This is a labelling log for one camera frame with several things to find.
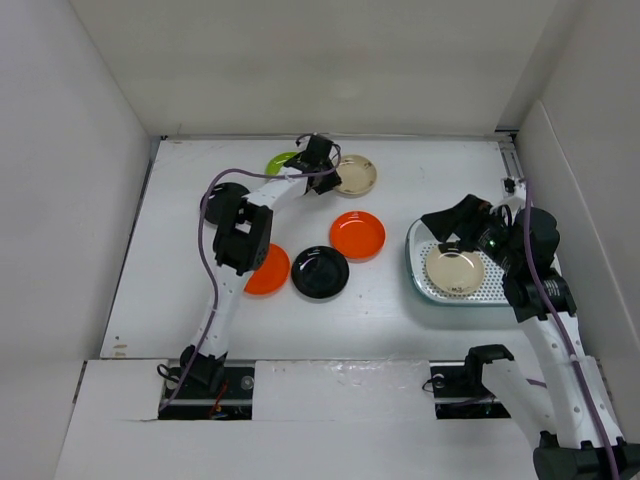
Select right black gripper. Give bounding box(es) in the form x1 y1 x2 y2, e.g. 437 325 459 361
420 193 522 273

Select beige plate with characters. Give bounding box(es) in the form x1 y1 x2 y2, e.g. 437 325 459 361
334 155 377 196

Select beige plate with black blot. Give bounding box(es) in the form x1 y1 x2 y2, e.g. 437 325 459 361
425 246 486 295

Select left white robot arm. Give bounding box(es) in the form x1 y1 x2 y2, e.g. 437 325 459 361
178 133 341 397

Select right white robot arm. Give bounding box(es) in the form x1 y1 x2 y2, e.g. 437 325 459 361
421 195 639 479

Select white perforated plastic bin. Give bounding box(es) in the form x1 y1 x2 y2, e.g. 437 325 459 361
405 207 513 307

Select green plate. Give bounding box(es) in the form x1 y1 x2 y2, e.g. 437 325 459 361
265 151 297 176

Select orange plate right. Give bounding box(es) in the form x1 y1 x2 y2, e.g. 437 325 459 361
329 211 386 260

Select orange plate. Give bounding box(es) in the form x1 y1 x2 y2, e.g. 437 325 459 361
329 211 386 260
244 243 291 296

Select black plate centre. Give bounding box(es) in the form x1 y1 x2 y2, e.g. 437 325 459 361
290 246 350 300

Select black plate left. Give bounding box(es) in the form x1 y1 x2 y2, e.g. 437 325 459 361
200 182 249 226

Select orange plate left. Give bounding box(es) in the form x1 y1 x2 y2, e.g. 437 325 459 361
244 243 291 296

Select aluminium rail right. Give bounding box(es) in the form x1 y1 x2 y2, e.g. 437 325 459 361
494 130 584 357

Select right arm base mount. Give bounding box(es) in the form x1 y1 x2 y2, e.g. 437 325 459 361
422 344 514 420

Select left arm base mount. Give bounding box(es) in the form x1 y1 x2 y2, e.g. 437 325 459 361
158 364 255 421

